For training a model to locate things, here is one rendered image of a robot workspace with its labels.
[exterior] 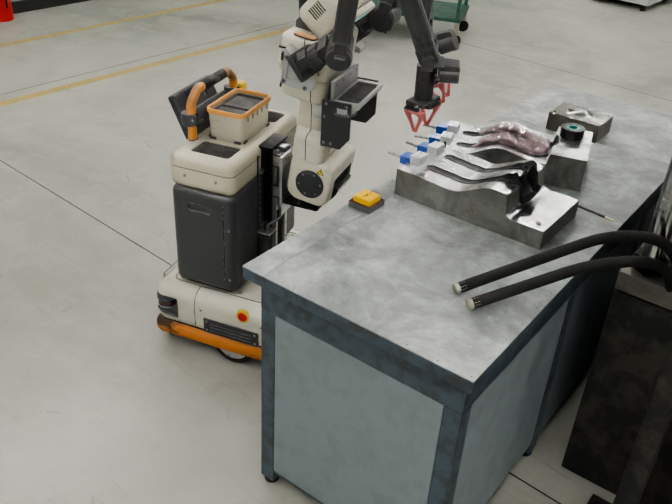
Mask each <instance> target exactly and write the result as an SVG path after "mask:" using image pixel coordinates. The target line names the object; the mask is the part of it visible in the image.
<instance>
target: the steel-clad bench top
mask: <svg viewBox="0 0 672 504"><path fill-rule="evenodd" d="M564 102H568V103H571V104H575V105H578V106H582V107H586V108H589V109H593V110H596V111H600V112H604V113H607V114H611V115H614V116H613V120H612V124H611V128H610V132H609V133H608V134H606V135H605V136H604V137H602V138H601V139H600V140H599V141H597V142H596V143H592V142H591V146H590V151H589V155H588V160H587V164H586V168H585V172H584V176H583V180H582V184H581V188H580V191H575V190H570V189H565V188H560V187H555V186H550V185H545V184H544V186H545V187H546V188H547V189H549V190H552V191H555V192H557V193H560V194H563V195H566V196H569V197H572V198H575V199H578V200H579V203H578V205H580V206H582V207H585V208H587V209H590V210H592V211H595V212H597V213H600V214H602V215H604V216H607V217H609V218H612V219H614V221H611V220H608V219H606V218H603V217H601V216H598V215H596V214H594V213H591V212H589V211H586V210H584V209H581V208H579V207H577V211H576V215H575V217H574V218H573V219H572V220H571V221H570V222H569V223H568V224H567V225H566V226H565V227H564V228H562V229H561V230H560V231H559V232H558V233H557V234H556V235H555V236H554V237H553V238H552V239H551V240H550V241H548V242H547V243H546V244H545V245H544V246H543V247H542V248H541V249H540V250H539V249H536V248H534V247H531V246H528V245H526V244H523V243H521V242H518V241H515V240H513V239H510V238H508V237H505V236H502V235H500V234H497V233H495V232H492V231H489V230H487V229H484V228H482V227H479V226H477V225H474V224H471V223H469V222H466V221H464V220H461V219H458V218H456V217H453V216H451V215H448V214H445V213H443V212H440V211H438V210H435V209H433V208H430V207H427V206H425V205H422V204H420V203H417V202H414V201H412V200H409V199H407V198H404V197H401V196H399V195H396V194H394V192H395V183H396V176H394V177H393V178H391V179H389V180H387V181H386V182H384V183H382V184H381V185H379V186H377V187H376V188H374V189H372V190H370V191H371V192H374V193H377V194H379V195H380V198H382V199H384V200H385V201H384V205H383V206H382V207H380V208H379V209H377V210H375V211H374V212H372V213H371V214H367V213H365V212H362V211H360V210H357V209H355V208H353V207H350V206H348V204H349V203H348V204H347V205H345V206H343V207H341V208H340V209H338V210H336V211H335V212H333V213H331V214H330V215H328V216H326V217H324V218H323V219H321V220H319V221H318V222H316V223H314V224H312V225H311V226H309V227H307V228H306V229H304V230H302V231H301V232H299V233H297V234H295V235H294V236H292V237H290V238H289V239H287V240H285V241H284V242H282V243H280V244H278V245H277V246H275V247H273V248H272V249H270V250H268V251H266V252H265V253H263V254H261V255H260V256H258V257H256V258H255V259H253V260H251V261H249V262H248V263H246V264H244V265H243V266H242V267H243V268H245V269H247V270H249V271H251V272H253V273H255V274H257V275H259V276H261V277H263V278H265V279H267V280H269V281H271V282H273V283H275V284H277V285H279V286H281V287H283V288H285V289H287V290H289V291H291V292H293V293H295V294H297V295H299V296H301V297H303V298H305V299H307V300H309V301H311V302H313V303H315V304H317V305H319V306H321V307H323V308H325V309H327V310H329V311H331V312H333V313H335V314H337V315H339V316H341V317H343V318H345V319H347V320H349V321H351V322H353V323H355V324H357V325H359V326H361V327H363V328H365V329H367V330H369V331H371V332H373V333H375V334H377V335H379V336H381V337H383V338H385V339H387V340H389V341H391V342H393V343H395V344H397V345H399V346H401V347H403V348H405V349H407V350H409V351H410V352H412V353H414V354H416V355H418V356H420V357H422V358H424V359H426V360H428V361H430V362H432V363H434V364H436V365H438V366H440V367H442V368H444V369H446V370H448V371H450V372H452V373H454V374H456V375H458V376H460V377H462V378H464V379H466V380H468V381H470V382H472V383H474V382H475V381H476V380H477V379H478V378H479V377H480V376H481V375H482V374H483V373H484V371H485V370H486V369H487V368H488V367H489V366H490V365H491V364H492V363H493V362H494V361H495V360H496V359H497V358H498V357H499V356H500V354H501V353H502V352H503V351H504V350H505V349H506V348H507V347H508V346H509V345H510V344H511V343H512V342H513V341H514V340H515V339H516V338H517V336H518V335H519V334H520V333H521V332H522V331H523V330H524V329H525V328H526V327H527V326H528V325H529V324H530V323H531V322H532V321H533V320H534V318H535V317H536V316H537V315H538V314H539V313H540V312H541V311H542V310H543V309H544V308H545V307H546V306H547V305H548V304H549V303H550V302H551V300H552V299H553V298H554V297H555V296H556V295H557V294H558V293H559V292H560V291H561V290H562V289H563V288H564V287H565V286H566V285H567V283H568V282H569V281H570V280H571V279H572V278H573V277H574V276H573V277H570V278H566V279H563V280H560V281H557V282H554V283H551V284H548V285H545V286H542V287H539V288H536V289H534V290H531V291H528V292H525V293H522V294H519V295H516V296H513V297H510V298H507V299H504V300H501V301H498V302H495V303H492V304H489V305H486V306H483V307H480V308H477V309H474V310H470V311H469V310H468V309H467V307H466V304H465V300H466V299H469V298H472V297H475V296H478V295H481V294H484V293H487V292H490V291H493V290H496V289H499V288H502V287H505V286H508V285H511V284H514V283H517V282H520V281H523V280H526V279H529V278H532V277H535V276H538V275H541V274H544V273H547V272H550V271H553V270H556V269H559V268H563V267H566V266H569V265H573V264H576V263H581V262H585V261H589V260H590V259H591V258H592V257H593V256H594V255H595V254H596V253H597V252H598V251H599V250H600V249H601V247H602V246H603V245H604V244H601V245H597V246H593V247H590V248H587V249H584V250H581V251H578V252H575V253H573V254H570V255H567V256H564V257H561V258H559V259H556V260H553V261H550V262H547V263H545V264H542V265H539V266H536V267H533V268H530V269H528V270H525V271H522V272H519V273H516V274H514V275H511V276H508V277H505V278H502V279H500V280H497V281H494V282H491V283H488V284H486V285H483V286H480V287H477V288H474V289H472V290H469V291H466V292H463V293H460V294H456V293H455V292H454V290H453V284H454V283H457V282H459V281H462V280H465V279H468V278H471V277H473V276H476V275H479V274H482V273H485V272H488V271H490V270H493V269H496V268H499V267H502V266H505V265H507V264H510V263H513V262H516V261H519V260H521V259H524V258H527V257H530V256H533V255H536V254H538V253H541V252H544V251H547V250H550V249H553V248H555V247H558V246H561V245H564V244H567V243H570V242H572V241H575V240H578V239H581V238H584V237H587V236H590V235H594V234H599V233H604V232H611V231H618V229H619V228H620V227H621V226H622V225H623V224H624V223H625V222H626V221H627V220H628V219H629V218H630V217H631V216H632V215H633V214H634V212H635V211H636V210H637V209H638V208H639V207H640V206H641V205H642V204H643V203H644V202H645V201H646V200H647V199H648V198H649V197H650V196H651V194H652V193H653V192H654V191H655V190H656V189H657V188H658V187H659V186H660V185H661V184H662V183H663V182H664V180H665V176H666V173H667V170H668V167H669V164H670V160H671V157H672V116H671V115H667V114H663V113H660V112H656V111H652V110H648V109H645V108H641V107H637V106H633V105H630V104H626V103H622V102H618V101H615V100H611V99H607V98H603V97H600V96H596V95H592V94H589V93H585V92H581V91H577V90H574V89H570V88H566V87H562V86H559V85H555V84H551V85H549V86H548V87H546V88H544V89H542V90H541V91H539V92H537V93H536V94H534V95H532V96H531V97H529V98H527V99H525V100H524V101H522V102H520V103H519V104H517V105H515V106H514V107H512V108H510V109H508V110H507V111H505V112H503V113H502V114H500V115H498V116H496V117H495V118H493V119H491V120H490V121H488V122H486V123H485V124H483V125H481V126H479V127H482V126H488V125H492V124H495V123H498V122H503V121H513V122H516V123H519V124H522V125H524V126H526V127H528V128H530V129H532V130H535V131H537V132H540V133H543V134H547V135H553V136H555V134H556V132H555V131H552V130H548V129H546V124H547V119H548V115H549V112H550V111H551V110H553V109H554V108H556V107H557V106H559V105H560V104H562V103H564Z"/></svg>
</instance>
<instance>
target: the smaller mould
mask: <svg viewBox="0 0 672 504"><path fill-rule="evenodd" d="M613 116H614V115H611V114H607V113H604V112H600V111H596V110H593V109H589V108H586V107H582V106H578V105H575V104H571V103H568V102H564V103H562V104H560V105H559V106H557V107H556V108H554V109H553V110H551V111H550V112H549V115H548V119H547V124H546V129H548V130H552V131H555V132H557V130H558V128H559V126H560V127H561V125H562V124H564V123H576V124H579V125H582V126H583V127H584V128H585V131H588V132H593V136H592V141H591V142H592V143H596V142H597V141H599V140H600V139H601V138H602V137H604V136H605V135H606V134H608V133H609V132H610V128H611V124H612V120H613Z"/></svg>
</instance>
